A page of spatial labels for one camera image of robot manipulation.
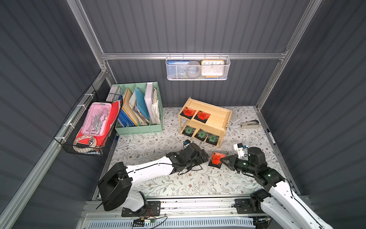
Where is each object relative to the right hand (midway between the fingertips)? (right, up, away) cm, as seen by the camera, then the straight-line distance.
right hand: (223, 159), depth 75 cm
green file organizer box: (-59, +21, +25) cm, 68 cm away
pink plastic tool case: (-65, +21, -2) cm, 69 cm away
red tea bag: (-18, +25, +14) cm, 35 cm away
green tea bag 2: (-9, +11, +25) cm, 29 cm away
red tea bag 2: (-3, -1, +2) cm, 4 cm away
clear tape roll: (-68, +11, -7) cm, 69 cm away
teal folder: (-49, +32, +19) cm, 62 cm away
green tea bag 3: (-1, +7, +24) cm, 25 cm away
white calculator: (+18, +22, +37) cm, 47 cm away
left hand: (-10, -1, +4) cm, 11 cm away
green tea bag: (-18, +13, +28) cm, 35 cm away
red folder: (-62, +11, -6) cm, 63 cm away
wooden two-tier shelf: (-1, +19, +10) cm, 21 cm away
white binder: (-44, +34, +17) cm, 58 cm away
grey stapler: (+32, +18, +36) cm, 52 cm away
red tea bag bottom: (-10, +23, +12) cm, 28 cm away
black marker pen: (+45, +9, +32) cm, 56 cm away
